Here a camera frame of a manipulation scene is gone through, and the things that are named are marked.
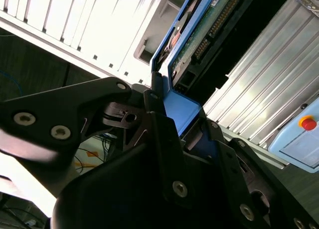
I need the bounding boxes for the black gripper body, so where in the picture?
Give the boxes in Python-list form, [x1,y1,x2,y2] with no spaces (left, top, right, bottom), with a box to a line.
[51,144,250,229]

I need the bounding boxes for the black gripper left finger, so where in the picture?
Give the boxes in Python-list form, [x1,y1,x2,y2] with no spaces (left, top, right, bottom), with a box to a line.
[0,71,191,202]

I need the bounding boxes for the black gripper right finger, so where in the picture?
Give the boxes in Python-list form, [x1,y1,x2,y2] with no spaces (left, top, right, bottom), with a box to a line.
[196,109,319,229]

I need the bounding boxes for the hard disk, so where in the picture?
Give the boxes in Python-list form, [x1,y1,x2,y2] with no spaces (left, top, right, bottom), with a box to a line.
[151,0,291,162]

